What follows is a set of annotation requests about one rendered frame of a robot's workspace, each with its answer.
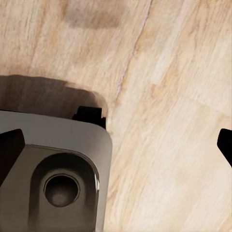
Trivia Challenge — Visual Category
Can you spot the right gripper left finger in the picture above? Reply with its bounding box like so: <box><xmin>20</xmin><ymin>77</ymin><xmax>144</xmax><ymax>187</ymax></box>
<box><xmin>0</xmin><ymin>129</ymin><xmax>25</xmax><ymax>186</ymax></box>

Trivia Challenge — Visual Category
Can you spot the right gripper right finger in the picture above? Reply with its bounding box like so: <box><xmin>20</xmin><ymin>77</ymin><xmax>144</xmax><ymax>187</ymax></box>
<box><xmin>217</xmin><ymin>128</ymin><xmax>232</xmax><ymax>166</ymax></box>

